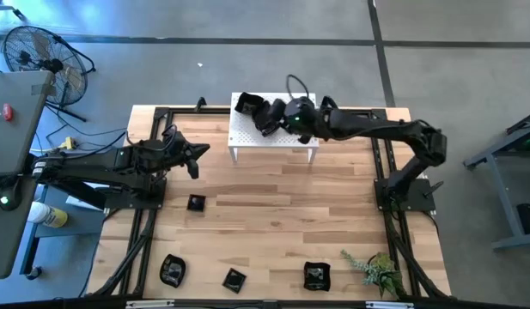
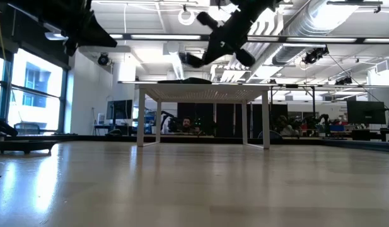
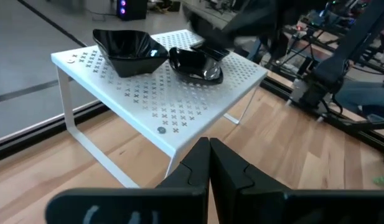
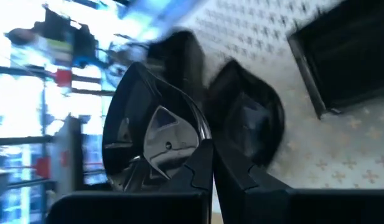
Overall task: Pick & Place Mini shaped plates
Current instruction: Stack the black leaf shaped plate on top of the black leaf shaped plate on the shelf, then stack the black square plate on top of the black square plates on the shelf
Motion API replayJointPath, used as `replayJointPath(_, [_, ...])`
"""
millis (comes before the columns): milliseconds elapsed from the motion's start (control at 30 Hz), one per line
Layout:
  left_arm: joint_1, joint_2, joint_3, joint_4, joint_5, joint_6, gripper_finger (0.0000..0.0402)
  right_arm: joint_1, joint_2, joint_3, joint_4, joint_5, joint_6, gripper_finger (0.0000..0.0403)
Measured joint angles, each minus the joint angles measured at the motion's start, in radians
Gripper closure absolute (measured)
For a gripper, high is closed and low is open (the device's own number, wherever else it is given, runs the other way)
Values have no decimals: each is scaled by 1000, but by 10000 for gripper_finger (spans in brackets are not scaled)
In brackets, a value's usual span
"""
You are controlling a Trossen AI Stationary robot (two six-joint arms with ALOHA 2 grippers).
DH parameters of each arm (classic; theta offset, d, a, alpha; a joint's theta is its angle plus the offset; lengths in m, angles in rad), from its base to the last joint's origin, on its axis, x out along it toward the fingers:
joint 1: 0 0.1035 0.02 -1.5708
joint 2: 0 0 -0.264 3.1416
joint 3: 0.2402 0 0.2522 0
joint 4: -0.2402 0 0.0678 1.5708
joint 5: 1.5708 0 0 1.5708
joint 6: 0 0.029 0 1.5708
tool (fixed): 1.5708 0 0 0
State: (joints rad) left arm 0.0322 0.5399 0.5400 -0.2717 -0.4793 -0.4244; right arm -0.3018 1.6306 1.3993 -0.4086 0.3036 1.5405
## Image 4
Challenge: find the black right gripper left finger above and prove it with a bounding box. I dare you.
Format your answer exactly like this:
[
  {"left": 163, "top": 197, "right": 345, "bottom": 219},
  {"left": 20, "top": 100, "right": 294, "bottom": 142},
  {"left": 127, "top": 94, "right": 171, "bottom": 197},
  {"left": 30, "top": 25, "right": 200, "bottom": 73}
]
[{"left": 47, "top": 138, "right": 215, "bottom": 224}]

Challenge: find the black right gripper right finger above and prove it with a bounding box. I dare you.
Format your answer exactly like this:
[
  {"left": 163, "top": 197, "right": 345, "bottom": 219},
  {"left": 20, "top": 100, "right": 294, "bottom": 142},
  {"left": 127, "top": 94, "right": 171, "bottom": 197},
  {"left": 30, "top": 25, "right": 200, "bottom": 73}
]
[{"left": 213, "top": 141, "right": 384, "bottom": 224}]

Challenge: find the black oval mini plate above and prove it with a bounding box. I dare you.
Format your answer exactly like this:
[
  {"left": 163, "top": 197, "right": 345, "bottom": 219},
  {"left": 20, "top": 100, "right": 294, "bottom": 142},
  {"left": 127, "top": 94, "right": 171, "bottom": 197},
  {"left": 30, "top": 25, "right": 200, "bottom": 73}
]
[{"left": 204, "top": 58, "right": 286, "bottom": 167}]

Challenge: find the black leaf-shaped mini plate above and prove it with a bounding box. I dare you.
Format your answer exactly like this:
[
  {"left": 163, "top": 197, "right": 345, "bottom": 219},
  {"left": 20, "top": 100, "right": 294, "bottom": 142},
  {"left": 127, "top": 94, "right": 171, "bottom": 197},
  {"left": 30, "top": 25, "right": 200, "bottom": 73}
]
[{"left": 101, "top": 62, "right": 213, "bottom": 192}]

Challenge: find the white perforated metal shelf riser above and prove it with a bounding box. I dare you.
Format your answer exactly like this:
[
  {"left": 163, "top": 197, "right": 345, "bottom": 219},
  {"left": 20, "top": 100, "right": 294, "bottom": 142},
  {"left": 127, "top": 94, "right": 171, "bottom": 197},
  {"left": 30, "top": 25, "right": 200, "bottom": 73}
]
[{"left": 166, "top": 0, "right": 384, "bottom": 190}]

